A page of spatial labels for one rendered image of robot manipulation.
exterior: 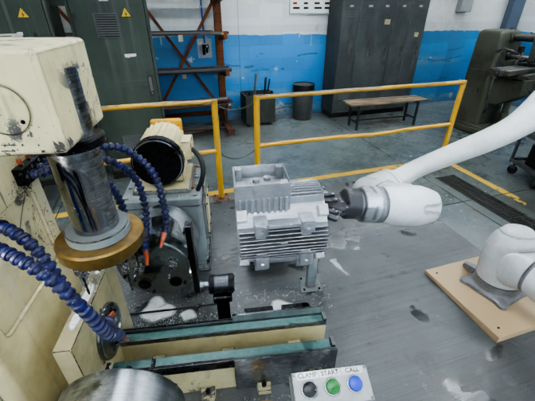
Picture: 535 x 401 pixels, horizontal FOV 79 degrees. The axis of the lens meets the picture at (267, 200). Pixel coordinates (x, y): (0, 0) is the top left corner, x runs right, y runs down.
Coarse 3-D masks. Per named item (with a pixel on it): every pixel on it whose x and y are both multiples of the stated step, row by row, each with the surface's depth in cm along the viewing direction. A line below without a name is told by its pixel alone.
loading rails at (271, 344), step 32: (224, 320) 100; (256, 320) 102; (288, 320) 102; (320, 320) 102; (128, 352) 97; (160, 352) 99; (192, 352) 101; (224, 352) 92; (256, 352) 92; (288, 352) 91; (320, 352) 91; (192, 384) 92; (224, 384) 94; (256, 384) 95
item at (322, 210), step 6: (318, 204) 71; (324, 204) 71; (318, 210) 70; (324, 210) 70; (240, 216) 69; (246, 216) 69; (318, 216) 72; (240, 222) 69; (246, 222) 69; (318, 258) 77; (240, 264) 74; (246, 264) 75
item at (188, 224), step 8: (184, 224) 89; (192, 224) 91; (184, 232) 89; (192, 232) 89; (192, 240) 90; (192, 248) 92; (192, 256) 93; (192, 264) 95; (192, 272) 96; (200, 280) 101; (200, 288) 100
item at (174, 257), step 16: (160, 208) 111; (176, 208) 114; (160, 224) 104; (176, 224) 107; (176, 240) 101; (160, 256) 103; (176, 256) 103; (144, 272) 105; (160, 272) 106; (176, 272) 107; (144, 288) 108; (160, 288) 109; (176, 288) 111
